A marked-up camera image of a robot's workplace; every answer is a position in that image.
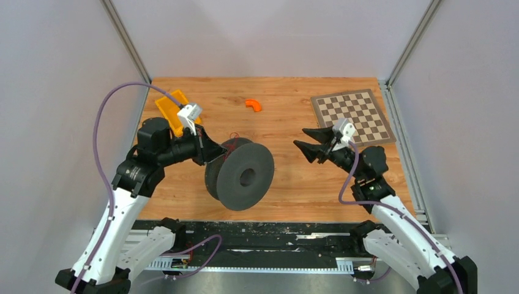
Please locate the orange curved plastic piece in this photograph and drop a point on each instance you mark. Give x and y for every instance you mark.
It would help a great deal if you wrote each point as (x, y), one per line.
(254, 105)

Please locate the yellow plastic bin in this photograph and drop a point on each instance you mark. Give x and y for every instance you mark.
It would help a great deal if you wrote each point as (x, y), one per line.
(169, 110)

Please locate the wooden chessboard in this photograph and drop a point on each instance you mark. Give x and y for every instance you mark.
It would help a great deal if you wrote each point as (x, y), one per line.
(362, 107)

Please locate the left aluminium frame post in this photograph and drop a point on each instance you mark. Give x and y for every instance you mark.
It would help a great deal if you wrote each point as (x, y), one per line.
(125, 38)

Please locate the right aluminium frame post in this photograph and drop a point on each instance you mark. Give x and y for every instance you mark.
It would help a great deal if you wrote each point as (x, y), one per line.
(414, 40)

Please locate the black cable spool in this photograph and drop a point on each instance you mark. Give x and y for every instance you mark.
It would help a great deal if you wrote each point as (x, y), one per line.
(240, 178)

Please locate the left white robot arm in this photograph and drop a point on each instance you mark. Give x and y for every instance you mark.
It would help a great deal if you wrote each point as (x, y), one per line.
(103, 267)

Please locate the aluminium frame post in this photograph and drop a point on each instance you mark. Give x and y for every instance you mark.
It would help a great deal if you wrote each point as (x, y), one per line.
(414, 40)
(125, 38)

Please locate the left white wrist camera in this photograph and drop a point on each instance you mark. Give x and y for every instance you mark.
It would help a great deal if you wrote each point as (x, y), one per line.
(187, 116)

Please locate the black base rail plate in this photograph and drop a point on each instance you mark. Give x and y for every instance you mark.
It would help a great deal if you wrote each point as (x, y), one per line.
(273, 245)

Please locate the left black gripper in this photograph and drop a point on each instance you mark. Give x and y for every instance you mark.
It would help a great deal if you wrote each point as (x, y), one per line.
(206, 149)

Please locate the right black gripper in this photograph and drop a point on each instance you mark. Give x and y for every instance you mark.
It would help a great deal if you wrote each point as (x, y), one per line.
(311, 152)

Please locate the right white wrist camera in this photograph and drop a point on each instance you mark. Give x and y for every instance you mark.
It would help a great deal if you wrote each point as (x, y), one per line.
(344, 131)

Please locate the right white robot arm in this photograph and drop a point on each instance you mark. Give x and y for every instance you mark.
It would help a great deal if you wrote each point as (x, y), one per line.
(401, 242)

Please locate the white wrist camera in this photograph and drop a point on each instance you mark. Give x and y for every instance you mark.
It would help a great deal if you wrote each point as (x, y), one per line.
(187, 116)
(344, 131)

